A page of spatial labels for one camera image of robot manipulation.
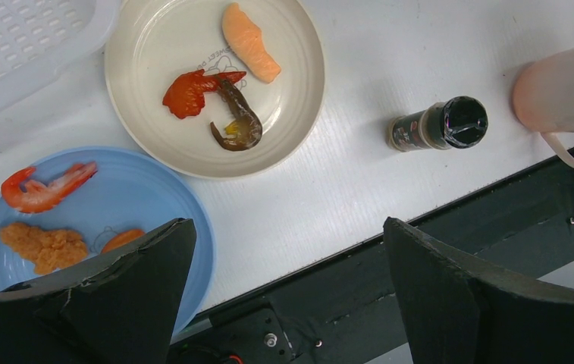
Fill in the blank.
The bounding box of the orange shrimp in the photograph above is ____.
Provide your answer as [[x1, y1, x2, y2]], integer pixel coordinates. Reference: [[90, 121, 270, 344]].
[[0, 162, 98, 214]]

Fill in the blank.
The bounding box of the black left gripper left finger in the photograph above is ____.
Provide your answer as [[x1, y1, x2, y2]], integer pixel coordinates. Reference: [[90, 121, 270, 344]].
[[0, 218, 196, 363]]

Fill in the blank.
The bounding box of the salmon slice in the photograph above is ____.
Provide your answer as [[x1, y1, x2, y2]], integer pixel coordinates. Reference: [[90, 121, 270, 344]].
[[221, 2, 281, 83]]

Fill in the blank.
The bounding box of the small dark pepper jar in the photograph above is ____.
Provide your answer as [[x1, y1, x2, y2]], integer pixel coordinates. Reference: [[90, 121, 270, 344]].
[[387, 96, 488, 152]]

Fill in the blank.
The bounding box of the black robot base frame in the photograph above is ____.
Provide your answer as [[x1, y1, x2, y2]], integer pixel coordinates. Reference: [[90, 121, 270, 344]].
[[167, 158, 574, 363]]

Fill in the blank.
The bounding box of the red shrimp head piece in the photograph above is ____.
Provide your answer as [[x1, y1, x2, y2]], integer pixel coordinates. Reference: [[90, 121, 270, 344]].
[[162, 69, 246, 119]]

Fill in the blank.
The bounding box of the cream round plate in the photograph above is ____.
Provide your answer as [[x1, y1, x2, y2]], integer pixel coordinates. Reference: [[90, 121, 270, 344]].
[[105, 1, 325, 179]]

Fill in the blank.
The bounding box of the pink mug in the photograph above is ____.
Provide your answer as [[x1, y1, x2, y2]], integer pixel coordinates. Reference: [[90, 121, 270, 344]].
[[511, 49, 574, 168]]

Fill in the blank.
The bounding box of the orange breaded food piece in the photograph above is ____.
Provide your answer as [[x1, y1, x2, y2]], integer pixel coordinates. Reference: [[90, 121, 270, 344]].
[[0, 222, 89, 275]]

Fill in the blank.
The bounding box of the small orange carrot piece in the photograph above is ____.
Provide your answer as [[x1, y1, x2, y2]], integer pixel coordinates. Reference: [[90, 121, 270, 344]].
[[101, 229, 146, 253]]

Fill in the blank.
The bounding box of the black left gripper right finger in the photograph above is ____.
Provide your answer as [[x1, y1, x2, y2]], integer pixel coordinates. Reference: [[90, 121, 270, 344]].
[[384, 218, 574, 363]]

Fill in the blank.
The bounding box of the brown cooked shrimp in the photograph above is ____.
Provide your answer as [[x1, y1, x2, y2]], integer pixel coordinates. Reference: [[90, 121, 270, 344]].
[[210, 76, 263, 152]]

